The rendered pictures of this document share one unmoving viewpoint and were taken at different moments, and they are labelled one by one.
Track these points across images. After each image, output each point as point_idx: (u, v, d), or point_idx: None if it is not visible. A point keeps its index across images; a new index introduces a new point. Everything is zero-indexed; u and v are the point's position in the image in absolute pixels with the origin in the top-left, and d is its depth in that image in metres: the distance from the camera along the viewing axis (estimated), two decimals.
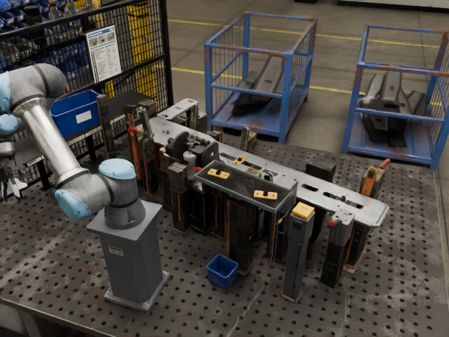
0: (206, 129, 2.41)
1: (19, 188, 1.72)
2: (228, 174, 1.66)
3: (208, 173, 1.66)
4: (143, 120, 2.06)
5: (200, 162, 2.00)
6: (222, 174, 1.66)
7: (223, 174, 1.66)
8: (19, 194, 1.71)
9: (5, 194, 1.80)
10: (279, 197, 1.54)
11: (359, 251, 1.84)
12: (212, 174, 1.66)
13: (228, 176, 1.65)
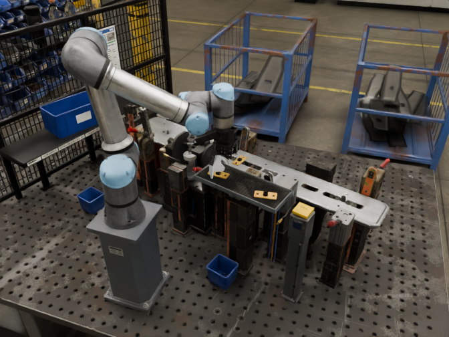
0: None
1: (214, 170, 1.57)
2: (228, 174, 1.66)
3: (208, 173, 1.66)
4: (143, 120, 2.06)
5: (200, 162, 2.00)
6: (222, 174, 1.66)
7: (223, 174, 1.66)
8: (212, 177, 1.58)
9: None
10: (279, 197, 1.54)
11: (359, 251, 1.84)
12: None
13: (228, 176, 1.65)
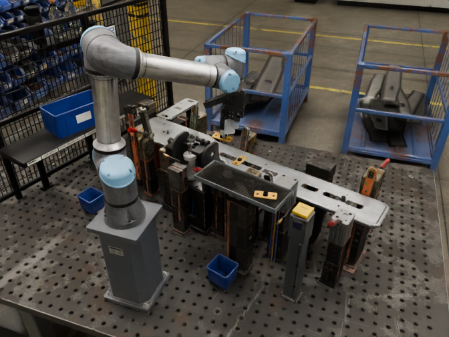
0: (206, 129, 2.41)
1: (225, 133, 1.68)
2: (232, 138, 1.72)
3: (212, 136, 1.73)
4: (143, 120, 2.06)
5: (200, 162, 2.00)
6: (226, 138, 1.72)
7: (227, 138, 1.72)
8: (224, 138, 1.71)
9: None
10: (279, 197, 1.54)
11: (359, 251, 1.84)
12: (216, 137, 1.72)
13: (231, 140, 1.71)
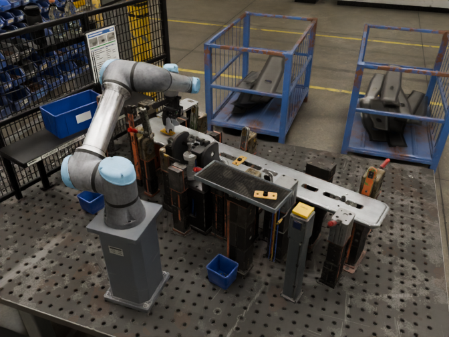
0: (206, 129, 2.41)
1: (168, 128, 2.21)
2: (174, 133, 2.24)
3: (160, 130, 2.26)
4: (143, 120, 2.06)
5: (200, 162, 2.00)
6: (170, 132, 2.24)
7: (170, 132, 2.25)
8: (168, 132, 2.23)
9: None
10: (279, 197, 1.54)
11: (359, 251, 1.84)
12: (163, 131, 2.25)
13: (173, 134, 2.23)
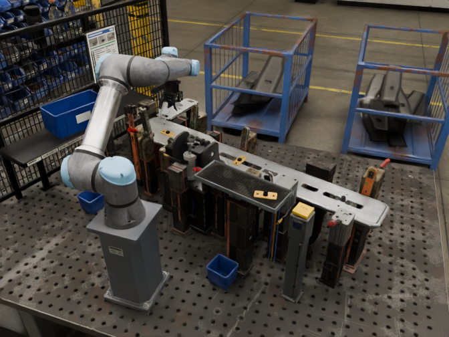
0: (206, 129, 2.41)
1: (162, 112, 2.12)
2: (174, 134, 2.25)
3: (160, 132, 2.26)
4: (143, 120, 2.06)
5: (200, 162, 2.00)
6: (170, 134, 2.25)
7: (171, 133, 2.25)
8: (160, 118, 2.13)
9: (174, 106, 2.23)
10: (279, 197, 1.54)
11: (359, 251, 1.84)
12: (163, 132, 2.26)
13: (174, 135, 2.24)
